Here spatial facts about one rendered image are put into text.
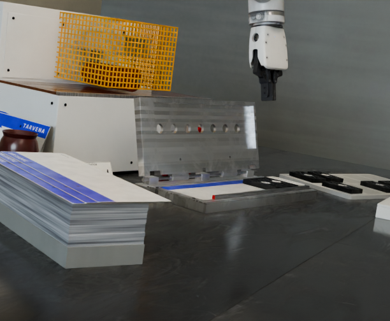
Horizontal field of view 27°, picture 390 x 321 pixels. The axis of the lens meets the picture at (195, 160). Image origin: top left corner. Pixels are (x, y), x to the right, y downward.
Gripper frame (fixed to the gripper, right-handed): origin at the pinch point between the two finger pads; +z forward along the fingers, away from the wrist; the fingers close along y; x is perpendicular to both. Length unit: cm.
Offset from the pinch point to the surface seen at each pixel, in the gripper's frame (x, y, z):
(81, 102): 29.8, -31.6, 1.5
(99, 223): -20, -75, 23
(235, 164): 14.3, 5.5, 17.1
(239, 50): 141, 182, -38
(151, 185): 13.2, -26.9, 20.7
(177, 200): 4.9, -28.0, 23.8
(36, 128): 35, -41, 7
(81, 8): 218, 142, -65
